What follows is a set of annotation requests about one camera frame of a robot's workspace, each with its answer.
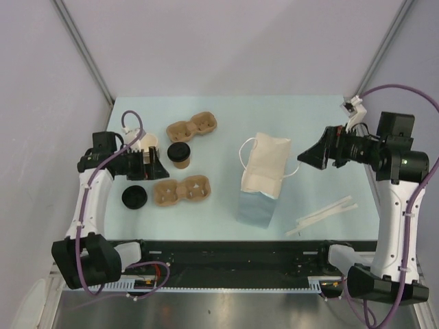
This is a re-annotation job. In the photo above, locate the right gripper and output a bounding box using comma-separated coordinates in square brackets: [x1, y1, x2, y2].
[298, 122, 383, 169]

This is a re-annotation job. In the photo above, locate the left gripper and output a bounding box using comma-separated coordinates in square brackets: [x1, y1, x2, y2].
[115, 147, 168, 181]

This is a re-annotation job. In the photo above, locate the brown cardboard cup carrier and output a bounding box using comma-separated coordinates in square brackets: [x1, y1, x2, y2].
[153, 175, 211, 207]

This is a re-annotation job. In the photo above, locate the brown paper coffee cup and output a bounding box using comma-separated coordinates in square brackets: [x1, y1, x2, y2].
[172, 158, 191, 169]

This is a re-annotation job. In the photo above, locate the black plastic cup lid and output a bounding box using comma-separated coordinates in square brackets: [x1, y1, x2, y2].
[167, 142, 191, 162]

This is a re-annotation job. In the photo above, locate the stack of paper cups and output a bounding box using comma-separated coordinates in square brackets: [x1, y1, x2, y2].
[141, 133, 159, 164]

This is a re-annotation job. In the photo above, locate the light blue paper bag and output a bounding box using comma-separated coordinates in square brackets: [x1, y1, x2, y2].
[237, 132, 298, 229]

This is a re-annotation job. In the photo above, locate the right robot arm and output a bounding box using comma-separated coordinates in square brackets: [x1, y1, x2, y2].
[297, 112, 429, 305]

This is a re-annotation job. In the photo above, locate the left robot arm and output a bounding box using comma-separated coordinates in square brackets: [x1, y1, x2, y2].
[51, 128, 169, 289]

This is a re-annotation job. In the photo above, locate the stack of black lids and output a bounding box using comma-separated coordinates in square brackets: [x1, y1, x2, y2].
[121, 185, 148, 210]

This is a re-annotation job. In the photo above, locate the white wrapped straw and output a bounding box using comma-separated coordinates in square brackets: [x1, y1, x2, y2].
[297, 215, 327, 228]
[285, 203, 358, 237]
[296, 195, 357, 224]

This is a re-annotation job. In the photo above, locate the light blue table mat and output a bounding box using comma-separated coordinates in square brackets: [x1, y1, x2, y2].
[104, 95, 379, 241]

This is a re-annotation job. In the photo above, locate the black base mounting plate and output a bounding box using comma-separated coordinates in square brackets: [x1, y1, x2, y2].
[126, 240, 341, 289]

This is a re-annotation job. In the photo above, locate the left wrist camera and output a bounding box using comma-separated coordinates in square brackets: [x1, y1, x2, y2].
[122, 127, 145, 151]

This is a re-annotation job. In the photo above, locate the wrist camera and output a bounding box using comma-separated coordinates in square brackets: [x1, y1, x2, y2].
[122, 127, 145, 151]
[341, 95, 367, 132]

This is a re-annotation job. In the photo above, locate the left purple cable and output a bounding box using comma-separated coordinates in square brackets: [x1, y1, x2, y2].
[73, 110, 171, 297]

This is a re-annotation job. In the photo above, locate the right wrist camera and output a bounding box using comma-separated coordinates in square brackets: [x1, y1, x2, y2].
[341, 95, 367, 132]

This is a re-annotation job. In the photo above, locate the white slotted cable duct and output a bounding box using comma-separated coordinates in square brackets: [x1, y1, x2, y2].
[102, 279, 322, 294]

